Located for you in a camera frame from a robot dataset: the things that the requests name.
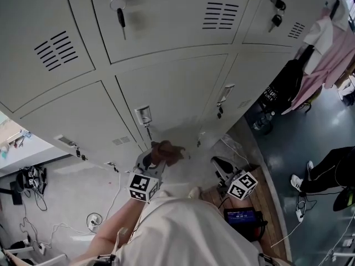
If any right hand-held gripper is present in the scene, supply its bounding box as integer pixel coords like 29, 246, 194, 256
210, 156, 258, 201

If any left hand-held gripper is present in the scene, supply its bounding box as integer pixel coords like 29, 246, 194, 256
128, 147, 168, 204

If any brown wiping cloth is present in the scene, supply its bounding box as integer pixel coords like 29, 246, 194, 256
150, 140, 186, 167

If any grey metal locker door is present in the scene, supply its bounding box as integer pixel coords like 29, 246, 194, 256
115, 54, 229, 152

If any grey metal locker cabinet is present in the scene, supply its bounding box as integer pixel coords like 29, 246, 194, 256
0, 0, 339, 176

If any person's left forearm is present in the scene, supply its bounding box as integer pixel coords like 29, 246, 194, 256
90, 197, 148, 249

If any person's right forearm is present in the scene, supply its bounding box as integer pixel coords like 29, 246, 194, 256
229, 197, 277, 259

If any person's beige shoe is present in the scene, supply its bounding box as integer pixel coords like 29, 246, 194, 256
187, 186, 202, 200

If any black device with blue screen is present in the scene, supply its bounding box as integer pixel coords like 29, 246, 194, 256
223, 208, 268, 242

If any clear plastic water bottle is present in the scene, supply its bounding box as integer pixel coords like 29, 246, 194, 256
252, 111, 275, 131

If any person's white shirt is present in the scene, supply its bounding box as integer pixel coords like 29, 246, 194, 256
66, 191, 295, 266

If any white charger adapter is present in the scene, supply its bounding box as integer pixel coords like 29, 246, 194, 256
295, 201, 306, 223

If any black printed tote bag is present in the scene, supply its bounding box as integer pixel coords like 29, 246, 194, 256
259, 58, 305, 110

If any pile of black equipment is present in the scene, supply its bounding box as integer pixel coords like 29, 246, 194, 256
16, 166, 48, 193

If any white window ledge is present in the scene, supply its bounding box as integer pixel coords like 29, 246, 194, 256
0, 137, 73, 177

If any neon yellow bag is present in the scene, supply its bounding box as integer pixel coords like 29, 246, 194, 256
303, 93, 320, 113

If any white desk with wooden edge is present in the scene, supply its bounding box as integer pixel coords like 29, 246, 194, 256
0, 247, 67, 266

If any black desk leg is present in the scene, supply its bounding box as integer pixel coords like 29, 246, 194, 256
0, 180, 23, 206

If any pink garment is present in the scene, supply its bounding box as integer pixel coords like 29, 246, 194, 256
282, 23, 355, 115

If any white garment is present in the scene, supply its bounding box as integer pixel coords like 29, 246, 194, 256
303, 17, 333, 57

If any black shoulder strap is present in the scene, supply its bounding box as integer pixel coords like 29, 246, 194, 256
97, 255, 117, 266

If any white charger cable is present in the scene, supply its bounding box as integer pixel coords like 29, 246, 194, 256
270, 220, 302, 249

